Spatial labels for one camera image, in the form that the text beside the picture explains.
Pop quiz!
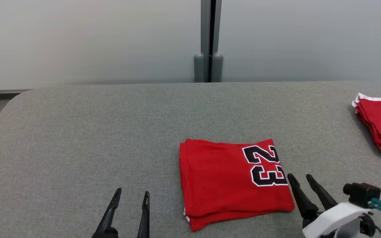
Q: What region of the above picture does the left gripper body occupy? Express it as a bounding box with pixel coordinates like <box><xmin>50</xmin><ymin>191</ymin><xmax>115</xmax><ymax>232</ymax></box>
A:
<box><xmin>91</xmin><ymin>227</ymin><xmax>119</xmax><ymax>238</ymax></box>

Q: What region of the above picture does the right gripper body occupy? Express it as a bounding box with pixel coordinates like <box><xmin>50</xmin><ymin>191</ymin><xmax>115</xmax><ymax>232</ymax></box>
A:
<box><xmin>302</xmin><ymin>210</ymin><xmax>326</xmax><ymax>229</ymax></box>

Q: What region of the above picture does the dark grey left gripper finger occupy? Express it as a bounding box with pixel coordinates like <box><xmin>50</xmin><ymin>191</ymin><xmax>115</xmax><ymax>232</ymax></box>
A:
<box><xmin>137</xmin><ymin>191</ymin><xmax>150</xmax><ymax>238</ymax></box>
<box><xmin>96</xmin><ymin>187</ymin><xmax>122</xmax><ymax>232</ymax></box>

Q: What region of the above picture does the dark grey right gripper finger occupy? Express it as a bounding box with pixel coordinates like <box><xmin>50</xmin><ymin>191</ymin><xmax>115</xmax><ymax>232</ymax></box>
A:
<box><xmin>306</xmin><ymin>174</ymin><xmax>338</xmax><ymax>211</ymax></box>
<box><xmin>287</xmin><ymin>174</ymin><xmax>319</xmax><ymax>219</ymax></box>

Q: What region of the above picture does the red white number 23 jersey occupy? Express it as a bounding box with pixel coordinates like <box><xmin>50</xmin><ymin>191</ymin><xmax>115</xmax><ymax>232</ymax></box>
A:
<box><xmin>179</xmin><ymin>138</ymin><xmax>296</xmax><ymax>232</ymax></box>

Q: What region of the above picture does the vertical partition wall post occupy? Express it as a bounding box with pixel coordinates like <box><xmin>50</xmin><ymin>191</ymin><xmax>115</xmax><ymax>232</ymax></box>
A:
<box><xmin>194</xmin><ymin>0</ymin><xmax>224</xmax><ymax>83</ymax></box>

